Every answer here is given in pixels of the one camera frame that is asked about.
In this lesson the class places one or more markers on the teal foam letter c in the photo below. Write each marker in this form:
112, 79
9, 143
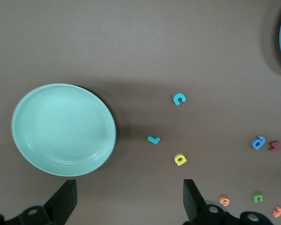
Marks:
175, 98

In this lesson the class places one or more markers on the green plate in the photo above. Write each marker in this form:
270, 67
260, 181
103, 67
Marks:
61, 129

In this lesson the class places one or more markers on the green foam letter n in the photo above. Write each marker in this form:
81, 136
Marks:
255, 198

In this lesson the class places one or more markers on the orange foam letter t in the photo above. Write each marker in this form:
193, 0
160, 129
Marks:
277, 212

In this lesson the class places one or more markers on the brown table cover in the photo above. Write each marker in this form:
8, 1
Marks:
140, 47

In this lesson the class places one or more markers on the blue foam letter a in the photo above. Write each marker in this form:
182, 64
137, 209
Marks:
262, 139

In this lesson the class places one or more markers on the orange foam letter e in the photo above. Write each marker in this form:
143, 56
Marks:
221, 200

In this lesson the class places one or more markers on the yellow letter p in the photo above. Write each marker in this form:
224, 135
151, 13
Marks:
177, 162

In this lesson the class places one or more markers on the teal foam letter r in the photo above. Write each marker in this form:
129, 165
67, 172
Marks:
154, 140

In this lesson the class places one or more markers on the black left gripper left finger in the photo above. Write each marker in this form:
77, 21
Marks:
61, 206

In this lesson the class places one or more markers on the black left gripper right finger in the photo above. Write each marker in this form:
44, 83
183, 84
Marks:
194, 206

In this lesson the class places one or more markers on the dark red foam letter m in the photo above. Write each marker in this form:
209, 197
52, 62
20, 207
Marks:
274, 146

